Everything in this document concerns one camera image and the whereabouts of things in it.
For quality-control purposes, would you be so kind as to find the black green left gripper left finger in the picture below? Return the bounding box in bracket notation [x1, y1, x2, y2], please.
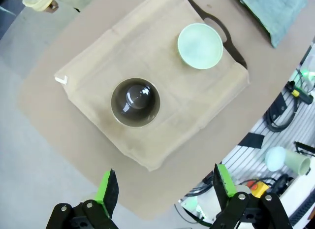
[46, 168, 120, 229]

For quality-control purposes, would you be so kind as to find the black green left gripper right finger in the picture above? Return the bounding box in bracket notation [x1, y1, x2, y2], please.
[209, 164, 293, 229]

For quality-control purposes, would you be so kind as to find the tall tan plastic cup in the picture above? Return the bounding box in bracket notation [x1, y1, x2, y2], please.
[110, 77, 161, 128]

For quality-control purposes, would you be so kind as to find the beige cloth mat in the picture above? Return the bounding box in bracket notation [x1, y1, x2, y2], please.
[54, 0, 251, 172]

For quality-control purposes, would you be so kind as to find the mint green bowl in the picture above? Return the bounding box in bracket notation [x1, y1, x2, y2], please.
[177, 22, 224, 70]

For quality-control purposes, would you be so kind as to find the blue-grey cloth mat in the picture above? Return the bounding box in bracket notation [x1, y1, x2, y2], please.
[233, 0, 309, 49]

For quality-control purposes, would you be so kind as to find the person's right forearm yellow sleeve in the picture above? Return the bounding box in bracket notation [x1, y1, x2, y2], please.
[21, 0, 54, 12]

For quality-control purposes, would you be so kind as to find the dark brown tray under tan cup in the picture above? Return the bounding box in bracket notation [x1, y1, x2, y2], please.
[184, 0, 248, 70]

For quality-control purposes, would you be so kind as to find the person's right hand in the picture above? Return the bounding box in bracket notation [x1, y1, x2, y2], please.
[47, 2, 60, 14]

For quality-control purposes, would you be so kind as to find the yellow emergency stop box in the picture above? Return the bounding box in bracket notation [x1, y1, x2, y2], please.
[246, 178, 270, 198]

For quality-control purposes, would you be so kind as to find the spare pale green cup lying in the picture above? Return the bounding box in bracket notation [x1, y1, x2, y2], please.
[284, 150, 312, 176]

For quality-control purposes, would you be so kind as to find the black and yellow hand tool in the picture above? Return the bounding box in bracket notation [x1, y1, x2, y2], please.
[286, 80, 315, 104]

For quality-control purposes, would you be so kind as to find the person in yellow shirt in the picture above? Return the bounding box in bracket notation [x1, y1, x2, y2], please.
[50, 0, 83, 13]

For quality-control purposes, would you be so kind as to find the coiled black cable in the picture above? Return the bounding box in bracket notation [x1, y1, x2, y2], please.
[264, 93, 300, 133]

